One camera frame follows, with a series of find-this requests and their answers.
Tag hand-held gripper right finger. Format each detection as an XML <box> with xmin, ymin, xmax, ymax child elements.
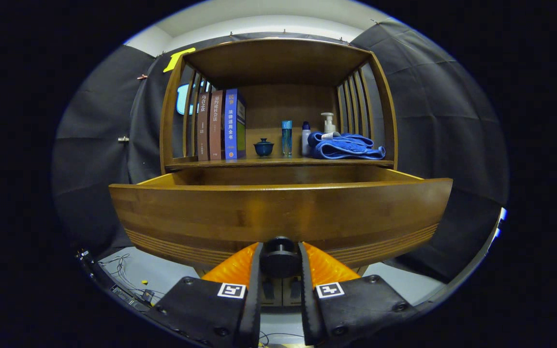
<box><xmin>299</xmin><ymin>242</ymin><xmax>419</xmax><ymax>348</ymax></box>

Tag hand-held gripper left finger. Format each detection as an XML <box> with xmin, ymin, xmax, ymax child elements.
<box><xmin>146</xmin><ymin>242</ymin><xmax>264</xmax><ymax>348</ymax></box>

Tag wooden drawer with black knob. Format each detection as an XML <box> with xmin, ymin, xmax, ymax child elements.
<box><xmin>108</xmin><ymin>166</ymin><xmax>453</xmax><ymax>278</ymax></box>

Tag wooden cabinet door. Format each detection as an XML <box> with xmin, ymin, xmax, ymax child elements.
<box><xmin>262</xmin><ymin>276</ymin><xmax>282</xmax><ymax>307</ymax></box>
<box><xmin>282</xmin><ymin>276</ymin><xmax>303</xmax><ymax>307</ymax></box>

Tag wooden countertop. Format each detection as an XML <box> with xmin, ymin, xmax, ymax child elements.
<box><xmin>165</xmin><ymin>156</ymin><xmax>395</xmax><ymax>170</ymax></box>

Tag wooden cabinet with hutch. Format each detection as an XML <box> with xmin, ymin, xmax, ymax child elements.
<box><xmin>159</xmin><ymin>38</ymin><xmax>399</xmax><ymax>307</ymax></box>

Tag blue lidded teacup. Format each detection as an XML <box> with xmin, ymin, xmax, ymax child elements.
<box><xmin>253</xmin><ymin>138</ymin><xmax>275</xmax><ymax>157</ymax></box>

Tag folded blue towel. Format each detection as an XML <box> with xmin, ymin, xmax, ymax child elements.
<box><xmin>308</xmin><ymin>131</ymin><xmax>386</xmax><ymax>160</ymax></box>

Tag blue book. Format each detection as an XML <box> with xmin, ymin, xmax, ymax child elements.
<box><xmin>224</xmin><ymin>88</ymin><xmax>247</xmax><ymax>160</ymax></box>

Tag reddish brown book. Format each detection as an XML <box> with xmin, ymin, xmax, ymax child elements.
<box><xmin>209</xmin><ymin>90</ymin><xmax>226</xmax><ymax>161</ymax></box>

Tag dark brown book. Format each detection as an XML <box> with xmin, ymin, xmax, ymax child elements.
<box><xmin>196</xmin><ymin>92</ymin><xmax>211</xmax><ymax>161</ymax></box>

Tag black backdrop cloth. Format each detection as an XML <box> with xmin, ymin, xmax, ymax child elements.
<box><xmin>51</xmin><ymin>19</ymin><xmax>509</xmax><ymax>283</ymax></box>

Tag tangled thin cables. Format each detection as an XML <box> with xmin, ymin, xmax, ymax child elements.
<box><xmin>99</xmin><ymin>253</ymin><xmax>165</xmax><ymax>298</ymax></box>

